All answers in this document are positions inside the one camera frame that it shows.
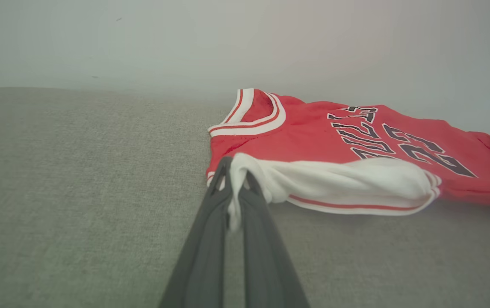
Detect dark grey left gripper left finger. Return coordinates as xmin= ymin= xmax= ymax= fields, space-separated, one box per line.
xmin=159 ymin=156 xmax=233 ymax=308

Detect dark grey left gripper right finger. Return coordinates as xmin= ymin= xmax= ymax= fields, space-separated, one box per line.
xmin=239 ymin=171 xmax=310 ymax=308

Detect red and white basketball jersey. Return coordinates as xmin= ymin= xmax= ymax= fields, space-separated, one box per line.
xmin=205 ymin=88 xmax=490 ymax=232

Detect grey fabric sofa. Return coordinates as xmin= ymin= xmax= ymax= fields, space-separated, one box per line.
xmin=0 ymin=87 xmax=490 ymax=308

